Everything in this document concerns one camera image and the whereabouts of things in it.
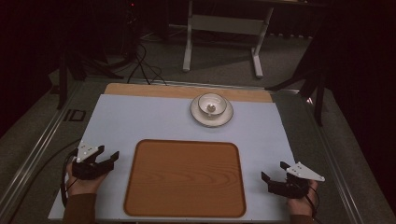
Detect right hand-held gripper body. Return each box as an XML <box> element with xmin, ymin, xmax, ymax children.
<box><xmin>266</xmin><ymin>161</ymin><xmax>326</xmax><ymax>200</ymax></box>

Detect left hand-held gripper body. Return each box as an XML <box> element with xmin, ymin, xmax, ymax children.
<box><xmin>72</xmin><ymin>141</ymin><xmax>108</xmax><ymax>181</ymax></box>

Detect person's right hand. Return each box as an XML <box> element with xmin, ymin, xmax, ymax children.
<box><xmin>286</xmin><ymin>180</ymin><xmax>319</xmax><ymax>217</ymax></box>

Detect light blue table mat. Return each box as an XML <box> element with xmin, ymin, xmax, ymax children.
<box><xmin>48</xmin><ymin>93</ymin><xmax>297</xmax><ymax>223</ymax></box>

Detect brown wooden tray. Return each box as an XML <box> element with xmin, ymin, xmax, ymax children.
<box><xmin>123</xmin><ymin>138</ymin><xmax>248</xmax><ymax>219</ymax></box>

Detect black stand legs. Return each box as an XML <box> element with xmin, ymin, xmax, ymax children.
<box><xmin>56</xmin><ymin>46</ymin><xmax>125</xmax><ymax>110</ymax></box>
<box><xmin>265</xmin><ymin>18</ymin><xmax>332</xmax><ymax>127</ymax></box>

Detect white cup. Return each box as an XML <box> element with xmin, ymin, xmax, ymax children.
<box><xmin>197</xmin><ymin>91</ymin><xmax>228</xmax><ymax>119</ymax></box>

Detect white bowl on saucer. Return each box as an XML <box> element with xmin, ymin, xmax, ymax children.
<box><xmin>190</xmin><ymin>92</ymin><xmax>234</xmax><ymax>129</ymax></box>

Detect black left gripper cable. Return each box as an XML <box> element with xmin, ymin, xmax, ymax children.
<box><xmin>60</xmin><ymin>148</ymin><xmax>79</xmax><ymax>209</ymax></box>

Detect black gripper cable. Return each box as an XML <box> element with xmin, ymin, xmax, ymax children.
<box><xmin>60</xmin><ymin>148</ymin><xmax>79</xmax><ymax>209</ymax></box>
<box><xmin>303</xmin><ymin>186</ymin><xmax>322</xmax><ymax>224</ymax></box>

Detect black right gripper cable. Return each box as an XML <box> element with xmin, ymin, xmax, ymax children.
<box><xmin>303</xmin><ymin>186</ymin><xmax>322</xmax><ymax>224</ymax></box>

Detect black floor bracket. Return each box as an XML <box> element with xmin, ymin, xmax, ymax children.
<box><xmin>63</xmin><ymin>108</ymin><xmax>88</xmax><ymax>123</ymax></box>

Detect aluminium rail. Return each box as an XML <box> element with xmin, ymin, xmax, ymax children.
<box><xmin>302</xmin><ymin>95</ymin><xmax>366</xmax><ymax>224</ymax></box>
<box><xmin>0</xmin><ymin>83</ymin><xmax>82</xmax><ymax>220</ymax></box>

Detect black floor cables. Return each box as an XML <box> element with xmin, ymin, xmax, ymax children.
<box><xmin>126</xmin><ymin>41</ymin><xmax>168</xmax><ymax>86</ymax></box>

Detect white metal table frame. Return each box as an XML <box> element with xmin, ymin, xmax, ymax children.
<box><xmin>182</xmin><ymin>0</ymin><xmax>276</xmax><ymax>79</ymax></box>

